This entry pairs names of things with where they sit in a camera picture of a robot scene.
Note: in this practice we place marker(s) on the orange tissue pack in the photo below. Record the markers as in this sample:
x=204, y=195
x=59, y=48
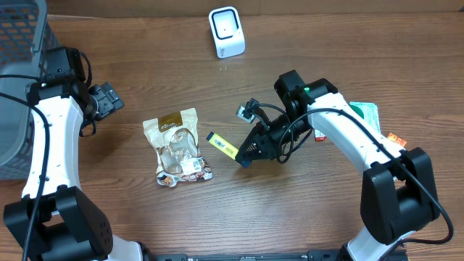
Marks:
x=396, y=139

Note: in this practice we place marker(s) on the red chocolate bar wrapper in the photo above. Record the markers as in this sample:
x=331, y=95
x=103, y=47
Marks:
x=319, y=136

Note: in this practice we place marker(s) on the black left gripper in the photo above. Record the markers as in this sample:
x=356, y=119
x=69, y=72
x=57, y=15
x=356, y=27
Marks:
x=109, y=97

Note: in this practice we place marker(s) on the brown snack bag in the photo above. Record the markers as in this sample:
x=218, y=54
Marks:
x=174, y=138

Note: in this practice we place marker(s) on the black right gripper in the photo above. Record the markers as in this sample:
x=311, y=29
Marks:
x=261, y=138

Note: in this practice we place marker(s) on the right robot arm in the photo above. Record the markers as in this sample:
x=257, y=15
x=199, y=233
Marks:
x=398, y=194

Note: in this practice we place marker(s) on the green lid jar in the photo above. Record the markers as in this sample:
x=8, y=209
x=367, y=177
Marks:
x=357, y=110

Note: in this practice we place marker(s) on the yellow highlighter marker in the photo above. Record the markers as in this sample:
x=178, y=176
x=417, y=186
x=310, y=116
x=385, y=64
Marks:
x=227, y=148

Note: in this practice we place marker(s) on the grey plastic mesh basket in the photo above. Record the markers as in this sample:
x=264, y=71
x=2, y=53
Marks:
x=25, y=38

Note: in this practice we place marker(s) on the white barcode scanner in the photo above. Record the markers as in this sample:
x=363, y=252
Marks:
x=227, y=32

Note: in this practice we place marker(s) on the teal wet wipes pack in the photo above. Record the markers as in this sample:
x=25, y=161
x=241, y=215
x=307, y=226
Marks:
x=370, y=111

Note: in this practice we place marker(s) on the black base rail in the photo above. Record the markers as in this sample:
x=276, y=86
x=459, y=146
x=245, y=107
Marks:
x=246, y=257

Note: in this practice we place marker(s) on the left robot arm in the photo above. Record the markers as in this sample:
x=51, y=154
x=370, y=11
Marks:
x=55, y=220

